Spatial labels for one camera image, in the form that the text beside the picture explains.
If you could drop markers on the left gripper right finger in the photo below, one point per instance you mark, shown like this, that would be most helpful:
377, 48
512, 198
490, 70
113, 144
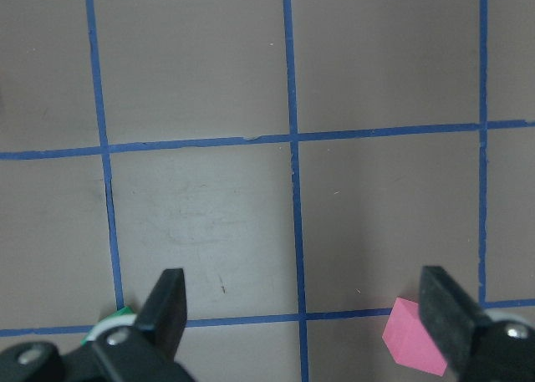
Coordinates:
452, 318

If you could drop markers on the green cube lower left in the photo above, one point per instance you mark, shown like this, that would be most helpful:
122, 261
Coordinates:
122, 317

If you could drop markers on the pink cube bottom centre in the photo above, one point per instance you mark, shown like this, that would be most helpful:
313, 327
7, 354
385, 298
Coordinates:
408, 341

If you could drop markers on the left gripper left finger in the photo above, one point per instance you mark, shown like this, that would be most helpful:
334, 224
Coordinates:
162, 319

